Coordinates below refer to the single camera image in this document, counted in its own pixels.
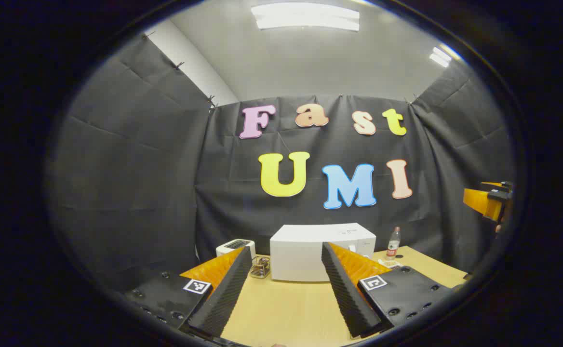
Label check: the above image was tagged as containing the white microwave oven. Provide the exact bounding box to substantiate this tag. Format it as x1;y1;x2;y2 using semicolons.
269;223;376;282

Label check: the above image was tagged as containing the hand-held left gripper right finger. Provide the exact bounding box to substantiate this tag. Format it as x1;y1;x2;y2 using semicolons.
322;242;456;338

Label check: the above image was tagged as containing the clear plastic water bottle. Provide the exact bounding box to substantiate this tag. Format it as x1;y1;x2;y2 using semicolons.
386;227;402;261

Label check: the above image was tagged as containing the small ceiling light panel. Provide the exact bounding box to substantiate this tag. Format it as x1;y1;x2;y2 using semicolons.
429;44;461;68

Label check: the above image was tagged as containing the large ceiling light panel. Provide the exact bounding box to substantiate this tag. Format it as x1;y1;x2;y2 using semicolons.
251;2;360;32

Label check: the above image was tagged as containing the black backdrop cloth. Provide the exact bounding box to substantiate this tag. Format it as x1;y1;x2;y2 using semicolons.
48;31;516;290

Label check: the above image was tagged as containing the small metal wire rack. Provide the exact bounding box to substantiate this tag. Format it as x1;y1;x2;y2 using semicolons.
250;256;271;279

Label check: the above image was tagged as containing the white toaster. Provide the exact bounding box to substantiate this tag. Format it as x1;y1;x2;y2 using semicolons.
215;239;256;261

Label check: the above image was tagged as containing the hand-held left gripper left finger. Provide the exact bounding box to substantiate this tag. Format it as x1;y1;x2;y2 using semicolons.
125;247;253;338

